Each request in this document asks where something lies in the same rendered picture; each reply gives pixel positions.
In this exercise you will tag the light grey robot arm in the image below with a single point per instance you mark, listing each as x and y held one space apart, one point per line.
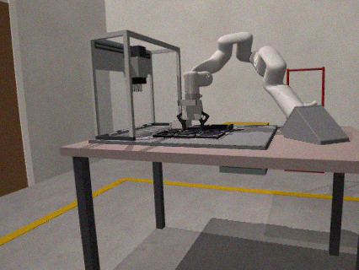
267 62

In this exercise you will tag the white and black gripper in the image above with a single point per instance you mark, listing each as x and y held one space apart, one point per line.
193 112

